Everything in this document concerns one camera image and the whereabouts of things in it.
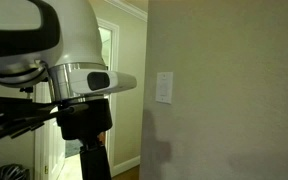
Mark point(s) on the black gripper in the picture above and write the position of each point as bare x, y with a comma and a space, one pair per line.
84, 120

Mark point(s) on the white light switch plate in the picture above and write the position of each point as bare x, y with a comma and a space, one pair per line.
164, 87

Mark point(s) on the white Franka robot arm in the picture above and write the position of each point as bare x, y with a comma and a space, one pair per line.
77, 33

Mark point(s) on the white panel door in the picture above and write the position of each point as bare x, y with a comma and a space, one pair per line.
50, 146
105, 50

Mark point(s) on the white baseboard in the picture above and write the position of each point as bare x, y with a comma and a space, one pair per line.
125, 165

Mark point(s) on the brass door hinge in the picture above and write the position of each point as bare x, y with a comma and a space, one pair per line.
45, 170

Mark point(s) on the white crown moulding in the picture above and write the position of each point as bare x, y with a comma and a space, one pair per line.
127, 8

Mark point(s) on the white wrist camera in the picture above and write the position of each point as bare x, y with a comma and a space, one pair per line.
124, 82

